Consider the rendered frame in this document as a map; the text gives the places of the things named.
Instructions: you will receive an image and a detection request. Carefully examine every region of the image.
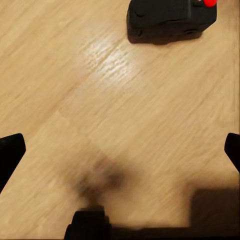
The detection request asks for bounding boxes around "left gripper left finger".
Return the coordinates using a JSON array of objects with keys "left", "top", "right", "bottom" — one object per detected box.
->
[{"left": 0, "top": 133, "right": 26, "bottom": 193}]

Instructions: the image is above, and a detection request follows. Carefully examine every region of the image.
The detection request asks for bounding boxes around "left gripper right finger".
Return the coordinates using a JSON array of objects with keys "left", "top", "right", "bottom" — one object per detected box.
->
[{"left": 224, "top": 133, "right": 240, "bottom": 173}]

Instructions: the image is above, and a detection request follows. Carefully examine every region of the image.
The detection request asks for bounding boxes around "digital camera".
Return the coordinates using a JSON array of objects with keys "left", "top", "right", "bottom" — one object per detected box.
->
[{"left": 127, "top": 0, "right": 217, "bottom": 38}]

